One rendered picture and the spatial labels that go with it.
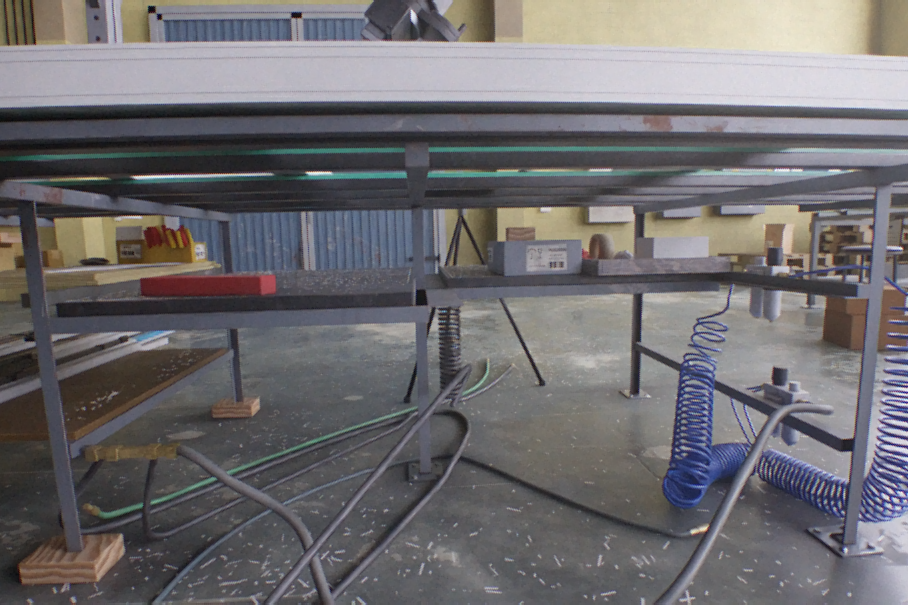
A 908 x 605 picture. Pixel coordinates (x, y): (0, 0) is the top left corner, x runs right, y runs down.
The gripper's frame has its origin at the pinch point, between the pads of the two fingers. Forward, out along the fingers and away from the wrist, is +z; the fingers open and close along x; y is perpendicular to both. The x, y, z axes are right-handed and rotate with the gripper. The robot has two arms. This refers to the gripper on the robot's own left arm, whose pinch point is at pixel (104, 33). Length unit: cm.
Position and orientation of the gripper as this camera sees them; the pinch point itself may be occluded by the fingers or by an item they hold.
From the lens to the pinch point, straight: 77.2
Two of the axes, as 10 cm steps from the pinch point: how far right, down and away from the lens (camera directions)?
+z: 0.2, 9.9, 1.3
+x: 0.9, 1.3, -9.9
